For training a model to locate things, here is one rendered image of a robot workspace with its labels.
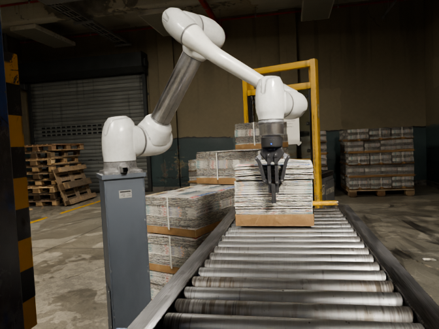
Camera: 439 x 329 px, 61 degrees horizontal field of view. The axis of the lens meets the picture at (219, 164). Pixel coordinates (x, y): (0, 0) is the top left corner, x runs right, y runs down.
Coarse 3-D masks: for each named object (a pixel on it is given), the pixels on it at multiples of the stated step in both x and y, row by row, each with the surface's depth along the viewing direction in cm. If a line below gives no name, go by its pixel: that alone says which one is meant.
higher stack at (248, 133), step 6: (240, 126) 318; (246, 126) 315; (252, 126) 312; (258, 126) 309; (240, 132) 318; (246, 132) 316; (252, 132) 313; (258, 132) 309; (240, 138) 319; (246, 138) 316; (252, 138) 313; (258, 138) 310; (282, 138) 316; (282, 156) 316
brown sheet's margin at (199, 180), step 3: (198, 180) 274; (201, 180) 272; (204, 180) 270; (207, 180) 269; (210, 180) 268; (213, 180) 266; (216, 180) 265; (219, 180) 263; (222, 180) 262; (225, 180) 261; (228, 180) 259; (231, 180) 258; (234, 180) 257; (216, 183) 265; (219, 183) 264; (222, 183) 262; (225, 183) 261; (228, 183) 260; (231, 183) 258; (234, 183) 257
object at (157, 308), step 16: (224, 224) 146; (208, 240) 122; (192, 256) 106; (208, 256) 107; (176, 272) 93; (192, 272) 92; (176, 288) 82; (160, 304) 74; (144, 320) 68; (160, 320) 68
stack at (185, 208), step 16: (176, 192) 233; (192, 192) 230; (208, 192) 226; (224, 192) 233; (160, 208) 219; (176, 208) 212; (192, 208) 205; (208, 208) 217; (224, 208) 233; (160, 224) 219; (176, 224) 212; (192, 224) 206; (208, 224) 218; (160, 240) 220; (176, 240) 213; (192, 240) 207; (160, 256) 220; (176, 256) 214; (160, 272) 223; (160, 288) 223
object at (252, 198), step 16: (240, 176) 138; (256, 176) 136; (272, 176) 135; (288, 176) 134; (304, 176) 133; (240, 192) 139; (256, 192) 137; (288, 192) 135; (304, 192) 134; (240, 208) 139; (256, 208) 138; (272, 208) 136; (288, 208) 135; (304, 208) 134
